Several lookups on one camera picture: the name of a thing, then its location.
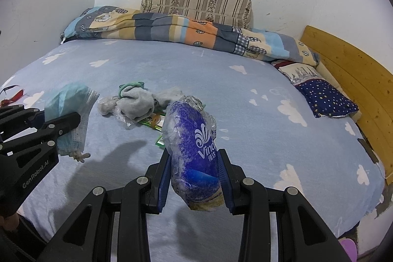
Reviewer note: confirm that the light blue face mask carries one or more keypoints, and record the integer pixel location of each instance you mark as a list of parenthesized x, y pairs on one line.
[(74, 100)]

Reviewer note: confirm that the wooden headboard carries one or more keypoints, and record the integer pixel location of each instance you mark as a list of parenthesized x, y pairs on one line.
[(366, 82)]

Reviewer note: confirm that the purple perforated trash basket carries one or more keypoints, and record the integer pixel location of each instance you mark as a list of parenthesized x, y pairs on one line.
[(350, 248)]

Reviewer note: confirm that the clear plastic bag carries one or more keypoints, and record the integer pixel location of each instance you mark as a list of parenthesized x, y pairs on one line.
[(107, 107)]

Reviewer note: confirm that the navy dotted pillow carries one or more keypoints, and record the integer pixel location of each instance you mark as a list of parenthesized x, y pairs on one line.
[(325, 100)]

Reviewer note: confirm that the grey sock green cuff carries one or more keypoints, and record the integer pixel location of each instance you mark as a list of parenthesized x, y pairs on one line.
[(138, 103)]

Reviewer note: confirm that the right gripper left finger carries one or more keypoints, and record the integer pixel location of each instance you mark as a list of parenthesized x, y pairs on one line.
[(87, 233)]

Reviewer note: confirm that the blue cloud-print bed blanket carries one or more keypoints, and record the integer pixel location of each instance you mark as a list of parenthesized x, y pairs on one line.
[(264, 124)]

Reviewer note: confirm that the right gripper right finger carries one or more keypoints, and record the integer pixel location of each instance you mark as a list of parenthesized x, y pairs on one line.
[(302, 234)]

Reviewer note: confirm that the blue tissue pack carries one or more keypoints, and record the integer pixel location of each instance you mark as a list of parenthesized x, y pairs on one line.
[(193, 154)]

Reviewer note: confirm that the striped beige pillow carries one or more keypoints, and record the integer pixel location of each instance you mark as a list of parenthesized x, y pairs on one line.
[(236, 13)]

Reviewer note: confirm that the person left hand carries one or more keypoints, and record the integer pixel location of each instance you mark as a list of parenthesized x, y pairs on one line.
[(10, 223)]

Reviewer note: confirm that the green white snack box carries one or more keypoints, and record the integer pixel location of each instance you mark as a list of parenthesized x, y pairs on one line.
[(155, 122)]

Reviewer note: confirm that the patchwork folded quilt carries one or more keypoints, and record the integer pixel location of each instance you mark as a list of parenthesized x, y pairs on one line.
[(111, 22)]

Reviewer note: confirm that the cream patterned pillow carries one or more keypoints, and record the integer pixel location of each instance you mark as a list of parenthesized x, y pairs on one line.
[(298, 73)]

